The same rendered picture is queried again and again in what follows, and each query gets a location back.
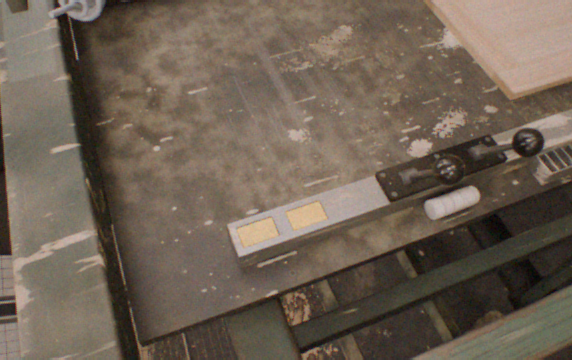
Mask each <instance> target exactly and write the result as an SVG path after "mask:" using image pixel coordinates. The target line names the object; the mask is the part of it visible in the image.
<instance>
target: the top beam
mask: <svg viewBox="0 0 572 360"><path fill-rule="evenodd" d="M27 1H28V7H29V9H28V10H26V11H21V12H17V13H11V11H10V10H9V8H8V6H7V4H6V3H5V1H4V0H0V102H1V115H2V127H3V139H4V152H5V177H6V190H7V202H8V214H9V227H10V240H11V253H12V263H13V268H14V277H15V290H16V303H17V314H18V327H19V340H20V351H21V360H141V358H140V354H139V349H138V344H137V340H136V335H135V331H134V327H133V322H132V317H131V313H130V308H129V303H128V299H127V294H126V289H125V285H124V280H123V275H122V271H121V266H120V261H119V257H118V252H117V247H116V243H115V239H114V234H113V230H112V225H111V220H110V216H109V211H108V206H107V202H106V197H105V193H104V188H103V183H102V179H101V174H100V169H99V165H98V160H97V155H96V151H95V146H94V141H93V137H92V132H91V127H90V123H89V118H88V113H87V109H86V99H85V95H84V91H83V86H82V82H81V77H80V72H79V68H78V63H77V58H76V54H75V44H74V41H73V36H72V32H71V27H70V22H69V18H68V13H64V14H62V15H60V16H58V17H55V18H50V16H49V15H48V14H49V12H51V11H54V10H56V9H59V8H62V6H61V5H60V3H59V0H27Z"/></svg>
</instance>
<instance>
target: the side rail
mask: <svg viewBox="0 0 572 360"><path fill-rule="evenodd" d="M571 345H572V285H570V286H568V287H566V288H564V289H561V290H559V291H557V292H555V293H553V294H551V295H549V296H546V297H544V298H542V299H540V300H537V301H535V302H533V303H531V304H529V305H527V306H525V307H522V308H520V309H518V310H516V311H513V312H511V313H509V314H506V315H505V316H503V317H501V318H498V319H496V320H494V321H491V322H489V323H487V324H485V325H482V326H480V327H478V328H476V329H473V330H472V331H470V332H467V333H465V334H463V335H461V336H458V337H456V338H454V339H452V340H449V341H447V342H445V343H442V344H440V345H438V346H436V347H433V348H431V349H429V350H426V351H424V352H423V353H421V354H418V355H416V356H414V357H412V358H409V359H407V360H542V359H544V358H546V357H548V356H551V355H553V354H555V353H556V352H558V351H560V350H562V349H564V348H566V347H568V346H571Z"/></svg>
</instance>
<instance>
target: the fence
mask: <svg viewBox="0 0 572 360"><path fill-rule="evenodd" d="M525 127H528V128H533V129H536V130H538V131H539V132H540V133H542V134H543V136H544V138H545V145H544V148H543V149H542V151H541V152H540V153H543V152H546V151H549V150H550V149H553V148H556V147H559V146H562V145H565V144H567V143H570V145H571V146H572V109H571V110H568V111H565V112H563V113H560V114H557V115H554V116H551V117H548V118H545V119H543V120H540V121H537V122H534V123H531V124H528V125H526V126H524V125H523V126H520V127H517V128H514V129H511V130H508V131H505V132H503V133H500V134H497V135H494V136H492V137H493V139H494V140H495V141H496V142H497V144H498V145H501V144H505V143H509V142H511V140H512V137H513V135H514V134H515V133H516V132H517V131H518V130H519V129H522V128H525ZM504 152H505V154H506V155H507V161H506V162H505V163H502V164H500V165H497V166H494V167H491V168H488V169H485V170H482V171H480V172H478V173H475V174H472V175H469V176H466V177H463V179H462V180H461V182H459V183H458V184H456V185H454V186H443V185H441V186H439V187H436V188H433V189H430V190H427V191H424V192H422V193H419V194H416V195H413V196H410V197H407V198H404V199H402V200H399V201H396V202H393V203H390V202H389V201H388V199H387V197H386V196H385V194H384V192H383V190H382V189H381V187H380V185H379V184H378V182H377V180H376V179H375V176H372V177H369V178H366V179H363V180H360V181H357V182H354V183H351V184H348V185H345V186H342V187H339V188H336V189H333V190H330V191H327V192H324V193H321V194H318V195H315V196H312V197H309V198H306V199H303V200H300V201H297V202H294V203H291V204H288V205H285V206H282V207H279V208H276V209H273V210H270V211H267V212H264V213H261V214H258V215H255V216H252V217H249V218H246V219H243V220H240V221H237V222H234V223H231V224H228V225H227V227H228V232H229V238H230V241H231V243H232V246H233V249H234V252H235V255H236V257H237V260H238V263H239V266H240V268H243V267H246V266H249V265H251V264H254V263H257V262H260V261H263V260H265V259H268V258H271V257H274V256H277V255H279V254H282V253H285V252H288V251H291V250H293V249H296V248H299V247H302V246H305V245H307V244H310V243H313V242H316V241H319V240H321V239H324V238H327V237H330V236H333V235H335V234H338V233H341V232H344V231H347V230H349V229H352V228H355V227H358V226H361V225H364V224H366V223H369V222H372V221H375V220H378V219H380V218H383V217H386V216H389V215H392V214H394V213H397V212H400V211H403V210H406V209H408V208H411V207H414V206H417V205H420V204H422V203H425V202H426V201H428V200H431V199H434V198H437V197H439V196H441V195H444V194H447V193H450V192H453V191H456V190H458V189H461V188H464V187H469V186H472V185H475V184H477V183H480V182H482V181H485V180H488V179H491V178H493V177H496V176H499V175H502V174H505V173H507V172H509V171H512V170H515V169H518V168H520V167H523V166H526V165H528V163H529V162H530V160H531V159H532V158H533V157H534V156H533V157H522V156H519V155H518V154H516V153H515V152H514V150H513V149H512V150H507V151H504ZM540 153H539V154H540ZM315 202H319V203H320V205H321V207H322V209H323V211H324V213H325V215H326V217H327V220H324V221H321V222H318V223H315V224H312V225H310V226H307V227H304V228H301V229H298V230H295V231H293V229H292V227H291V225H290V222H289V220H288V218H287V216H286V212H288V211H291V210H294V209H297V208H300V207H303V206H306V205H309V204H312V203H315ZM270 217H271V218H272V219H273V222H274V224H275V226H276V229H277V231H278V233H279V236H278V237H275V238H272V239H269V240H266V241H263V242H261V243H258V244H255V245H252V246H249V247H246V248H243V246H242V243H241V241H240V238H239V235H238V233H237V229H238V228H241V227H244V226H247V225H250V224H253V223H256V222H259V221H262V220H265V219H267V218H270Z"/></svg>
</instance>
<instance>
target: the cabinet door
mask: <svg viewBox="0 0 572 360"><path fill-rule="evenodd" d="M422 1H423V2H424V3H425V4H426V5H427V7H428V8H429V9H430V10H431V11H432V12H433V13H434V14H435V15H436V16H437V17H438V18H439V19H440V20H441V22H442V23H443V24H444V25H445V26H446V27H447V28H448V30H449V31H450V32H451V33H452V34H453V35H454V36H455V38H456V39H457V40H458V41H459V42H460V43H461V44H462V45H463V47H464V48H465V49H466V50H467V51H468V52H469V53H470V55H471V56H472V57H473V58H474V59H475V60H476V61H477V63H478V64H479V65H480V66H481V67H482V68H483V69H484V71H485V72H486V73H487V74H488V75H489V76H490V79H491V80H492V81H493V82H494V83H495V84H496V85H497V87H498V88H499V89H500V90H501V91H502V92H503V93H504V94H505V96H506V97H507V98H508V99H509V100H510V101H511V100H514V99H517V98H520V97H522V96H526V95H529V94H532V93H535V92H538V91H540V90H544V89H547V88H550V87H552V88H553V87H556V86H558V85H562V84H565V83H568V82H571V81H572V0H422Z"/></svg>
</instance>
